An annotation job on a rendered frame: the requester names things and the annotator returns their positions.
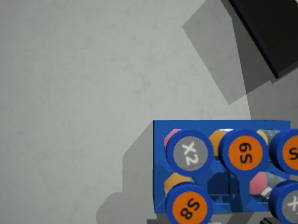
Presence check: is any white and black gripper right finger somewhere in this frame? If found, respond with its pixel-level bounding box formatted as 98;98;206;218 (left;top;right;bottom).
260;217;283;224

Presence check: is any blue tube rack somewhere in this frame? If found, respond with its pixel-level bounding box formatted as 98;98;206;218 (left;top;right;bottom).
153;120;290;213

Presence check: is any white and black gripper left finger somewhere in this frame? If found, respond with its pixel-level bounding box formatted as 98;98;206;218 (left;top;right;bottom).
147;219;161;224

